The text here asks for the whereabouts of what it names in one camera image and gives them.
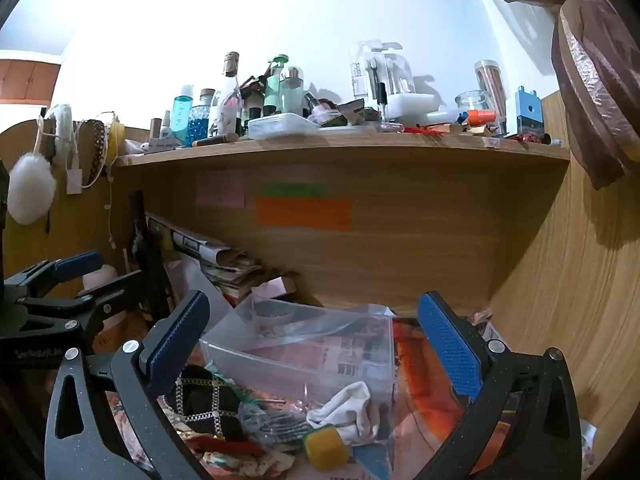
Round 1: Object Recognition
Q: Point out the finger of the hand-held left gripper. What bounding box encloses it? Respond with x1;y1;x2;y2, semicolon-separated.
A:
74;270;152;332
4;251;105;307

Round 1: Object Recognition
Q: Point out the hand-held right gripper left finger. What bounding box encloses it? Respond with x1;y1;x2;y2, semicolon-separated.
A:
44;290;216;480

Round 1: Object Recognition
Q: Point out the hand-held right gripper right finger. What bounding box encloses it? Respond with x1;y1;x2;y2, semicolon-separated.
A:
414;291;585;480

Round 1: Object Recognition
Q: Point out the black chain-pattern scrunchie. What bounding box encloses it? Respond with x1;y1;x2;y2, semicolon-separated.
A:
162;365;247;442

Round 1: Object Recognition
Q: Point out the red velvet scrunchie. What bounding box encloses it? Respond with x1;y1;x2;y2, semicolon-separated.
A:
187;432;267;459

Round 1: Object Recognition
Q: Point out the white sock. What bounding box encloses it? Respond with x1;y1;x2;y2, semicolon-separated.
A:
306;381;382;446

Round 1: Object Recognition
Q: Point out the clear plastic box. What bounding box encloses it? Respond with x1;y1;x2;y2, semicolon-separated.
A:
199;294;396;412

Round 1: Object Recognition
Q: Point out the grey knit cloth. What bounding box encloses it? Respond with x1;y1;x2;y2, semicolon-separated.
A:
237;394;314;449

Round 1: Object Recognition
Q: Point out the cream floral scrunchie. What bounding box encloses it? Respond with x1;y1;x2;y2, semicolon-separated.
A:
199;447;321;479

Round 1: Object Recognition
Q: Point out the yellow sponge cube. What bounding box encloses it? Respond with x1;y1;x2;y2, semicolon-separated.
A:
303;424;350;471

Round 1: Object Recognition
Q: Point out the beige mug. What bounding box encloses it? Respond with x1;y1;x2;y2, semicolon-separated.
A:
82;265;120;292

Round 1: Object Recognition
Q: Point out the crumpled newsprint paper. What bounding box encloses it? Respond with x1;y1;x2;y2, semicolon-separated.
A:
469;309;507;347

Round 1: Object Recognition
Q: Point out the dark wine bottle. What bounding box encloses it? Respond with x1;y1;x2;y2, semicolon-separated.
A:
127;190;174;312

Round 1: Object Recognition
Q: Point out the white paper sheet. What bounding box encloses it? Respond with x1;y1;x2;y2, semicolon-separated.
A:
165;255;237;332

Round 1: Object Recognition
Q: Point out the vintage print table mat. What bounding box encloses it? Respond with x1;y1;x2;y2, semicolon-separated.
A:
100;310;506;480

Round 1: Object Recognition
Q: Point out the stack of newspapers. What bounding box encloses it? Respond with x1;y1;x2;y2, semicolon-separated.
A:
145;212;266;307

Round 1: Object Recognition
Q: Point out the white fluffy puff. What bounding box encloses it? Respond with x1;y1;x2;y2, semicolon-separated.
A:
7;152;51;225

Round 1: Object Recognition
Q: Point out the small white cardboard box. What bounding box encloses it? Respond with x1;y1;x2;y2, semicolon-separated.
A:
250;275;299;302

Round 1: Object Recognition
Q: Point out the black lace headband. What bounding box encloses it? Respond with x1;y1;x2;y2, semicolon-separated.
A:
81;120;109;189

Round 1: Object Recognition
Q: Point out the yellow hair accessory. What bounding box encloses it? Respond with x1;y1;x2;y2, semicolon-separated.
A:
107;115;126;166

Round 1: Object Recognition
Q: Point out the wooden shelf unit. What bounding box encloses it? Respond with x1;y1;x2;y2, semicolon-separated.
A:
0;87;640;480

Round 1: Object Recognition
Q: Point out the white fluffy headband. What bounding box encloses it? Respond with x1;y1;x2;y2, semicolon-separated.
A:
47;103;77;167

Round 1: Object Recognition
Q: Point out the pink sticky note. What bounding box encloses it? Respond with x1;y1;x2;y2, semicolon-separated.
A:
196;171;246;207

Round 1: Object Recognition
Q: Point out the orange sticky note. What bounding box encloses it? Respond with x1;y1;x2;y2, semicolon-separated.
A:
255;196;353;232

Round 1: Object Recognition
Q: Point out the teal mouthwash bottle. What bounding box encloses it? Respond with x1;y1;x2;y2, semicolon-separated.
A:
170;85;195;144

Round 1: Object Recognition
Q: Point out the amber brown tube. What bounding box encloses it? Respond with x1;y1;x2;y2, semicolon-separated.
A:
192;133;241;149

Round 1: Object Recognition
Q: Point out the blue glass bottle with cork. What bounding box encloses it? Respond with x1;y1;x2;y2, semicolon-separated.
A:
185;89;217;147

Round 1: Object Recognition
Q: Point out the green sticky note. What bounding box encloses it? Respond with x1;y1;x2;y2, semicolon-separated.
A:
261;183;327;199

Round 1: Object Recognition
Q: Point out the wooden wardrobe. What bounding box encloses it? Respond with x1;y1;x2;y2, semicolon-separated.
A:
0;50;64;106

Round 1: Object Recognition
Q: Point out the clear illustrated label bottle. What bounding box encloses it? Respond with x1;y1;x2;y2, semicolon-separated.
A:
208;51;244;139

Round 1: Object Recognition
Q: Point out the clear lidded plastic container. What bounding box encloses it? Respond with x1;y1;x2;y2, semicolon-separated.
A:
247;113;321;141

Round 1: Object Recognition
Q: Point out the glass jar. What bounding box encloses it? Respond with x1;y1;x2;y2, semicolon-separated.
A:
453;90;494;124

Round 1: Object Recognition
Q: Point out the blue plastic dispenser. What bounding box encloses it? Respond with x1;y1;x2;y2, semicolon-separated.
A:
514;86;544;139

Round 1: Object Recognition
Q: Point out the black cap nail polish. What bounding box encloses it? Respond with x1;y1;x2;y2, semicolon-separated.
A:
375;82;391;131

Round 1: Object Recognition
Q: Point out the tall clear cylinder container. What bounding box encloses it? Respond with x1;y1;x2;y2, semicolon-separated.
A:
473;60;509;126

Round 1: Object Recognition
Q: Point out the mint green pump bottle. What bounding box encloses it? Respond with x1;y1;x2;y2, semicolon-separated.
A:
262;54;291;116

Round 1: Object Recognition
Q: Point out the pile of cosmetics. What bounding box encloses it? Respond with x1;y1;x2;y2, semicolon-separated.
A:
240;74;369;129

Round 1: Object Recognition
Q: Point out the clear bottle silver cap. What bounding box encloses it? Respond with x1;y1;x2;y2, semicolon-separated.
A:
280;66;306;116

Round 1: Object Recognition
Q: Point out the pink brown curtain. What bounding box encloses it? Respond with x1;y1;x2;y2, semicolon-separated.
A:
444;0;640;191

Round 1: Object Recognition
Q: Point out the white thin cable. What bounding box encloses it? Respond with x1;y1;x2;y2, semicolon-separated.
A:
102;170;119;249

